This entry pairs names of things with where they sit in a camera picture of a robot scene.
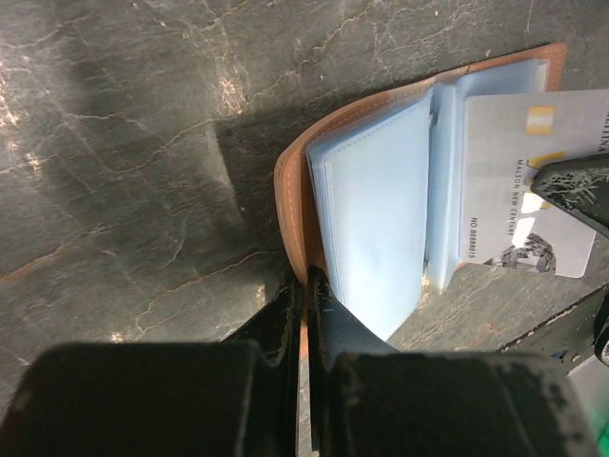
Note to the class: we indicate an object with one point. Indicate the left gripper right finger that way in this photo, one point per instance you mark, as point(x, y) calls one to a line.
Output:
point(369, 399)

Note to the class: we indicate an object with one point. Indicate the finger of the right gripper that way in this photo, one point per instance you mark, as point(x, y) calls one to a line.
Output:
point(578, 187)

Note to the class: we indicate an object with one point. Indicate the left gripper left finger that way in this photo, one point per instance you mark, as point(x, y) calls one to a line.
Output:
point(236, 397)

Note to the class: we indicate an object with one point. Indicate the silver credit card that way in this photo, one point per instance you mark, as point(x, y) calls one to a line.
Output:
point(507, 140)

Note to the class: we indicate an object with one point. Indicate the brown leather card holder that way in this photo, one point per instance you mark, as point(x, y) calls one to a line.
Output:
point(372, 193)

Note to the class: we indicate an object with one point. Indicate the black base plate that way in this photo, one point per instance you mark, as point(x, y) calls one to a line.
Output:
point(569, 336)

